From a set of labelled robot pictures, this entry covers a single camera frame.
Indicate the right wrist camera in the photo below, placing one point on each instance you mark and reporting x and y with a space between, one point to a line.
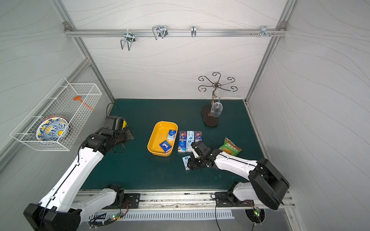
200 149

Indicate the blue orange tissue pack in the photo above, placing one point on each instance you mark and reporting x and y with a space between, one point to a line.
182 146

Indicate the yellow banana bunch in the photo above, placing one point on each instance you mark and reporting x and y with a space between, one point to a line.
124 124

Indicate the aluminium top rail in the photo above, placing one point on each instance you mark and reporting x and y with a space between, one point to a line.
172 33

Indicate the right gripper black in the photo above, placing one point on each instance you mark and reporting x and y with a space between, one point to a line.
193 164

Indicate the light blue anime tissue pack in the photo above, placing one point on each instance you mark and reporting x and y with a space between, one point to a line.
186 161

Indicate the small metal hook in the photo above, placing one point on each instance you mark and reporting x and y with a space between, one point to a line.
193 31

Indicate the white wire basket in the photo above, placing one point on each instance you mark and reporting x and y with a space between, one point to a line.
59 102

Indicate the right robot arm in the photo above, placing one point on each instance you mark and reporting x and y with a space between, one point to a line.
264 182

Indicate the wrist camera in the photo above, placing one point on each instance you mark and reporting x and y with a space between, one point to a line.
113 123
200 149

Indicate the dark purple tissue pack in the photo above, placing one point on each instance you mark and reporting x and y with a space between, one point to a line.
198 136

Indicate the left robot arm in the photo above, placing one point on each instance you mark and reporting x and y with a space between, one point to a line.
57 211

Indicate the yellow plastic storage box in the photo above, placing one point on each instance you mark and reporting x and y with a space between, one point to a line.
160 135

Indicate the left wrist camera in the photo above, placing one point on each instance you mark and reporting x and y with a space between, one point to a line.
113 123

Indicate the blue Tempo tissue pack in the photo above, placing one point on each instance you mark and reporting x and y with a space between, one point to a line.
165 146

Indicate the clear wine glass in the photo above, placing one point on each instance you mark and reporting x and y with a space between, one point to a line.
216 108

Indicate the blue yellow patterned plate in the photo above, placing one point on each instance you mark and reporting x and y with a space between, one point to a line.
53 128

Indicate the blue white tissue pack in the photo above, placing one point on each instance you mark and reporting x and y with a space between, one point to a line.
171 135

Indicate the green table mat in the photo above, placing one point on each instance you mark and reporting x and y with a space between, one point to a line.
133 167

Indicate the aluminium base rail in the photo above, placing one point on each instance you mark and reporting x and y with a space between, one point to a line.
179 199

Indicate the metal double hook middle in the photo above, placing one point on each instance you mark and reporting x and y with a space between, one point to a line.
159 32

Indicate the orange plastic spoon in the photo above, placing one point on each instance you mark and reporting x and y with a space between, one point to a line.
79 98

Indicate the purple anime tissue pack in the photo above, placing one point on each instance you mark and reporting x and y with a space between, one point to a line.
182 135

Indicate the metal hook right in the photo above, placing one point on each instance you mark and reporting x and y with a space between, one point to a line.
263 33

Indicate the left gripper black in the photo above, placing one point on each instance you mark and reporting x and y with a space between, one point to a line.
127 135

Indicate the black metal glass stand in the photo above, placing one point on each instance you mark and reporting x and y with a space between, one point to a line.
211 121

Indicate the metal double hook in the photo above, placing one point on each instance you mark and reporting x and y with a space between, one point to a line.
128 40
159 32

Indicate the green snack bag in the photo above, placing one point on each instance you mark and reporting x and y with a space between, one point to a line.
230 148

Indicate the metal double hook left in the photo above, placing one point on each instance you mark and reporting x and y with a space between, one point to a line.
128 40

